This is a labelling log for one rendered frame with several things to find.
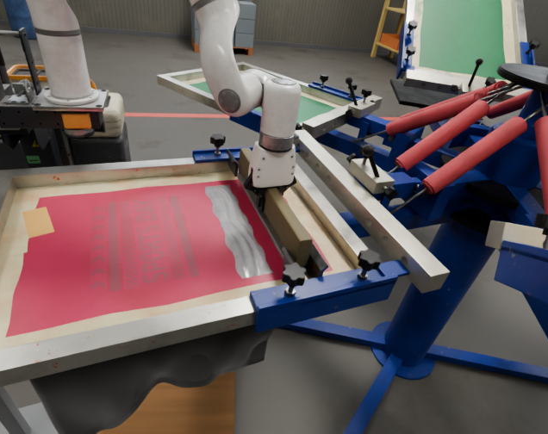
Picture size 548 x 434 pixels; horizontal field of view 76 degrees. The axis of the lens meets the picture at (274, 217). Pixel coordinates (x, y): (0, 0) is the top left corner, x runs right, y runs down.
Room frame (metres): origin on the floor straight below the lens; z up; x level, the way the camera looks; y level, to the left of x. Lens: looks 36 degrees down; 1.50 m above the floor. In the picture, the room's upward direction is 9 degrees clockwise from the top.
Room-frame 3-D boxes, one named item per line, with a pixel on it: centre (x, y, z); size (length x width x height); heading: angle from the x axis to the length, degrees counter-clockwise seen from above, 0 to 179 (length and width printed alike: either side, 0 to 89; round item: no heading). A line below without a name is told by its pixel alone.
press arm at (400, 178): (0.87, -0.29, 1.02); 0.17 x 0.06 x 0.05; 116
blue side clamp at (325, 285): (0.48, -0.12, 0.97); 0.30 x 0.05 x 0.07; 116
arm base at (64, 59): (0.90, 0.58, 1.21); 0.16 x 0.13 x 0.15; 20
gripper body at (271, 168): (0.72, 0.02, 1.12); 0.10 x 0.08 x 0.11; 116
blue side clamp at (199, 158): (0.98, 0.12, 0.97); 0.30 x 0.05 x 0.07; 116
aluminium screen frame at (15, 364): (0.62, 0.22, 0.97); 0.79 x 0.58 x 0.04; 116
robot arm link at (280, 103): (0.74, 0.05, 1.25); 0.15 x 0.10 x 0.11; 73
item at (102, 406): (0.42, 0.17, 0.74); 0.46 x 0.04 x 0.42; 116
